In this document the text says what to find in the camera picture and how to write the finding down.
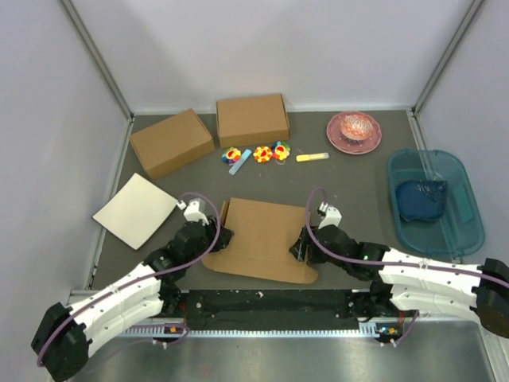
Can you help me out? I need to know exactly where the blue chalk stick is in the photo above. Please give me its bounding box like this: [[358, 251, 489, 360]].
[[228, 149, 252, 176]]

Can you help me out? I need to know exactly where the orange flower plush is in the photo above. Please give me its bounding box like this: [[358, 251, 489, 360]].
[[253, 146, 273, 163]]

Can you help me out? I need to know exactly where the yellow chalk stick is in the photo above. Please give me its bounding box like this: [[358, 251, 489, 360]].
[[296, 153, 329, 162]]

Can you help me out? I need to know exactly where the rainbow flower plush right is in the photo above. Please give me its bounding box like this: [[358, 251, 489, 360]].
[[271, 141, 291, 161]]

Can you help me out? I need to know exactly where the dark blue dish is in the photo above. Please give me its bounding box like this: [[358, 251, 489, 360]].
[[395, 180, 449, 222]]

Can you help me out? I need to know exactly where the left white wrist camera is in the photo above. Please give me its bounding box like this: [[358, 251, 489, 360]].
[[177, 197, 209, 225]]

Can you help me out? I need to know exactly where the pink plate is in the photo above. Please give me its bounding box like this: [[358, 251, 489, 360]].
[[326, 111, 382, 155]]

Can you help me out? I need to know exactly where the rainbow flower plush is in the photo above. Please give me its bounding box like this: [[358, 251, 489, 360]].
[[271, 141, 291, 161], [222, 147, 242, 166]]

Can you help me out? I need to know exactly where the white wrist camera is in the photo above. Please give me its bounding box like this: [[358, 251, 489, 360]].
[[177, 197, 209, 225], [317, 201, 342, 229]]

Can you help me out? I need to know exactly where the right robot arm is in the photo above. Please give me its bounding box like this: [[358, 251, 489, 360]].
[[289, 225, 508, 337]]

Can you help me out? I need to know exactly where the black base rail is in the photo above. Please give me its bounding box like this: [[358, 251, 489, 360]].
[[158, 290, 401, 319]]

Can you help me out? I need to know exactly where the teal plastic bin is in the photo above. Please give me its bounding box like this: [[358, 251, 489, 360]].
[[387, 149, 485, 259]]

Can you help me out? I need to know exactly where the white square board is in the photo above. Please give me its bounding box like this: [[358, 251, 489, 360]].
[[92, 173, 177, 250]]

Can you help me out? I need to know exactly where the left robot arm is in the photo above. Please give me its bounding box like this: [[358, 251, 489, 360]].
[[31, 216, 234, 381]]

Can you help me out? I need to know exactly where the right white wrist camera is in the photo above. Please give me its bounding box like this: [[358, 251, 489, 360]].
[[317, 201, 342, 229]]

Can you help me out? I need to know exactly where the grey slotted cable duct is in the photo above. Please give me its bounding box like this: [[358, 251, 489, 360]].
[[122, 321, 402, 338]]

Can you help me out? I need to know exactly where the cardboard box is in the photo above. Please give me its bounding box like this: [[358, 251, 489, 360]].
[[216, 93, 289, 148], [130, 109, 216, 180], [202, 197, 318, 285]]

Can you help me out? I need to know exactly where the rainbow flower plush left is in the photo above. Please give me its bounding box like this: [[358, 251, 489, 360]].
[[222, 147, 242, 166]]

